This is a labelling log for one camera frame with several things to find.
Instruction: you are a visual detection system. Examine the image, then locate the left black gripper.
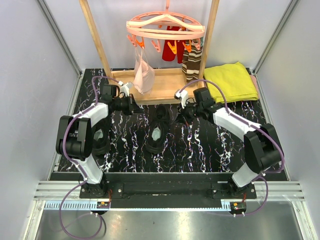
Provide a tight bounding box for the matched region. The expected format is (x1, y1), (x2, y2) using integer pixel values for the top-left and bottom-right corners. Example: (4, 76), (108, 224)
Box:
(112, 93), (144, 116)

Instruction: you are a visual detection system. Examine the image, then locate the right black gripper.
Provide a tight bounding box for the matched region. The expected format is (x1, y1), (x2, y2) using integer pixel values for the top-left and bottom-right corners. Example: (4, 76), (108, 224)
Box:
(175, 100), (203, 126)

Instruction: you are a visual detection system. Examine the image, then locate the black sneaker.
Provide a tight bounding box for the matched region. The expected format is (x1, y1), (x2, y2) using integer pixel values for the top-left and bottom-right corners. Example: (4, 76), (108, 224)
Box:
(92, 124), (111, 156)
(146, 104), (171, 154)

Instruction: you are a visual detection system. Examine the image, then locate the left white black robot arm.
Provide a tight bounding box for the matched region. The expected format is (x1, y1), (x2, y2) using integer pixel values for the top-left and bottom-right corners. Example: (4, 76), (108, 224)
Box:
(55, 82), (143, 198)

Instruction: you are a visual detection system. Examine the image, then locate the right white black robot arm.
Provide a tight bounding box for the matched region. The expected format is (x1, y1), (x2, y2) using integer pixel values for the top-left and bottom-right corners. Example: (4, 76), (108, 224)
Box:
(174, 87), (284, 199)

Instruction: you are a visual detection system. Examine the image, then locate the white pink hanging garment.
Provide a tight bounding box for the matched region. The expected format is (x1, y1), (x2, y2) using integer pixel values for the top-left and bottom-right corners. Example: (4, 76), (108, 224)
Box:
(133, 47), (155, 95)

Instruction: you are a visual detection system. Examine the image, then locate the black marble pattern mat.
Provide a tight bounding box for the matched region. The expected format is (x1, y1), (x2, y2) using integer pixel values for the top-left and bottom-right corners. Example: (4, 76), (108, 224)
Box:
(47, 67), (288, 181)

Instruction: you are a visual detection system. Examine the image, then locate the brown striped hanging sock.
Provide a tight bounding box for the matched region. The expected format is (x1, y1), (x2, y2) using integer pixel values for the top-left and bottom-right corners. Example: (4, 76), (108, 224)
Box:
(181, 42), (202, 83)

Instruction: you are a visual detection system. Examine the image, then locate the red hanging sock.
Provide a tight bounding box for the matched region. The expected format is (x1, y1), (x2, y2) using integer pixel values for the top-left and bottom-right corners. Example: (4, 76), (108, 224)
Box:
(162, 40), (185, 64)

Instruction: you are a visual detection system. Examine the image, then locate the yellow folded towel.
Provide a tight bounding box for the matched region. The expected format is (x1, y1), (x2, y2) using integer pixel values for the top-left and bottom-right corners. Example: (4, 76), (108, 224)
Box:
(204, 62), (259, 103)

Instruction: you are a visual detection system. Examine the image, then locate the pink round clip hanger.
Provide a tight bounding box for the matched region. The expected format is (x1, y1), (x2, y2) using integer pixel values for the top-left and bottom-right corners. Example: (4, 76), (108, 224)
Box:
(126, 0), (206, 54)

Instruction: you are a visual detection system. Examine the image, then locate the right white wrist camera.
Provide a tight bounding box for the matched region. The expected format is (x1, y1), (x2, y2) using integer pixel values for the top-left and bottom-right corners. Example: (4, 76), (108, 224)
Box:
(174, 89), (189, 109)

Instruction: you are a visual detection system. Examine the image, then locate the wooden drying rack frame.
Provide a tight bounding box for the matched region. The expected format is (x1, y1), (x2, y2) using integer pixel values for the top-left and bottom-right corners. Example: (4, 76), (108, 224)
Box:
(79, 0), (219, 104)

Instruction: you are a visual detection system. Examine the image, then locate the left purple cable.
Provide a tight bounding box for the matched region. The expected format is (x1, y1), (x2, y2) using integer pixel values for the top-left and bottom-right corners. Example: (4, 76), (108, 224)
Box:
(58, 76), (122, 239)

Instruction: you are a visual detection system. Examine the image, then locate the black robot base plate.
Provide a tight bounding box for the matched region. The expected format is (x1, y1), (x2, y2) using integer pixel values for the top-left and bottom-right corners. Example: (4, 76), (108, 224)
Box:
(79, 172), (257, 211)

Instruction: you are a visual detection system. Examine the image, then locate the grey slotted cable duct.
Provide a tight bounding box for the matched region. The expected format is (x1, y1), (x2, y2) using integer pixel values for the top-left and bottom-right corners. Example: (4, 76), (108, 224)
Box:
(44, 200), (111, 211)

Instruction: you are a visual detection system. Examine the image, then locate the aluminium frame rail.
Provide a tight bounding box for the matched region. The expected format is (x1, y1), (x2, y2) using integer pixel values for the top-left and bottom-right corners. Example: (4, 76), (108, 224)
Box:
(34, 181), (305, 202)

